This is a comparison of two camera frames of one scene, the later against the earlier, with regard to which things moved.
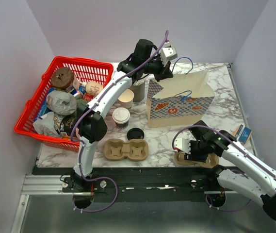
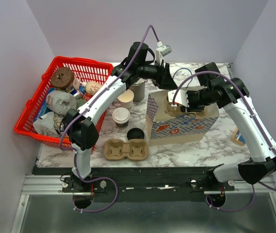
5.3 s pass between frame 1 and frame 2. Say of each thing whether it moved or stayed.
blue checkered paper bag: moved
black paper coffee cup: stayed
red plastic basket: stayed
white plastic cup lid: stayed
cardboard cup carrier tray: stayed
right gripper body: moved
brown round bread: stayed
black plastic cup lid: stayed
